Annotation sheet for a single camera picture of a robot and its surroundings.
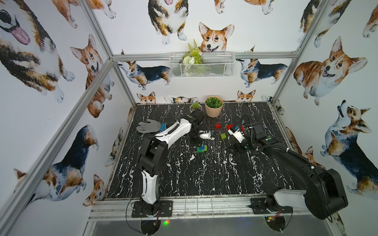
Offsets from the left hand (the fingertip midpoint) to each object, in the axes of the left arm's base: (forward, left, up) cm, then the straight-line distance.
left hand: (201, 139), depth 91 cm
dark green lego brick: (-5, +1, -7) cm, 9 cm away
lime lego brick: (+6, -16, -7) cm, 18 cm away
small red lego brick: (+15, -13, -8) cm, 22 cm away
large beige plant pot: (+26, -10, +2) cm, 28 cm away
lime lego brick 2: (-4, -3, -5) cm, 7 cm away
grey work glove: (+16, +36, -8) cm, 40 cm away
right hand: (-6, -16, +5) cm, 18 cm away
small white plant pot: (+26, +3, +1) cm, 27 cm away
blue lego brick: (-5, -1, -3) cm, 6 cm away
